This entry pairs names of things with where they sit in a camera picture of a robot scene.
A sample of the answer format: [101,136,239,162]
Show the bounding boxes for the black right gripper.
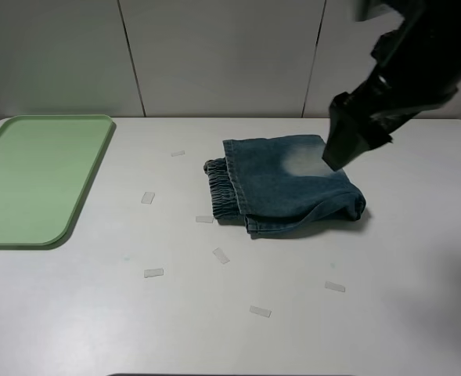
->
[322,74,458,171]

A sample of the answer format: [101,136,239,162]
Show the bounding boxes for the green plastic tray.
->
[0,115,114,248]

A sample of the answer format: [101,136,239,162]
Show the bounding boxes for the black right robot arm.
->
[322,1,461,171]

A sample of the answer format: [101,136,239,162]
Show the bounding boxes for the blue children's denim shorts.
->
[203,135,366,237]

